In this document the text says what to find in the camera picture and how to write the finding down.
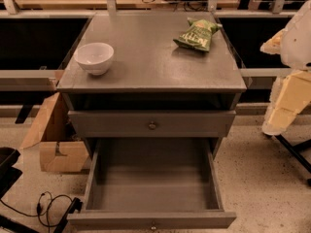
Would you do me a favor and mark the cardboard box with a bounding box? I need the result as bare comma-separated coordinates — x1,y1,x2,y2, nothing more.
20,92,88,173

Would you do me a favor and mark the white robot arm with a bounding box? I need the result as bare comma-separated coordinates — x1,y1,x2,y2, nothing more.
260,0,311,135

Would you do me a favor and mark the closed grey top drawer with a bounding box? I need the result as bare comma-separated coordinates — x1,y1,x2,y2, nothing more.
68,111,235,138

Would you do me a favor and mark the black cable on floor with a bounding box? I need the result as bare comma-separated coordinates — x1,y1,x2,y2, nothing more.
0,191,74,229

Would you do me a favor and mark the grey drawer cabinet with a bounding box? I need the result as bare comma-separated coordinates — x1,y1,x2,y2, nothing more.
57,11,246,151

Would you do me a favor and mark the black bin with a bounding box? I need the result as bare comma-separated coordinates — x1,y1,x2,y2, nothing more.
0,147,22,198

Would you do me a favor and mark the open grey middle drawer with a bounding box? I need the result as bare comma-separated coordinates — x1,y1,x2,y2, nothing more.
68,138,236,230

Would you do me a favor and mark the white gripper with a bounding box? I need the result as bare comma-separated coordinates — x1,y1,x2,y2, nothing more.
259,29,311,135

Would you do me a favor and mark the green jalapeno chip bag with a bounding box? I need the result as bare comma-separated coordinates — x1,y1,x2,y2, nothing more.
174,17,223,52

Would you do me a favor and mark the white ceramic bowl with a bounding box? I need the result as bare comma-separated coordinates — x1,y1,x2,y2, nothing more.
74,43,115,76

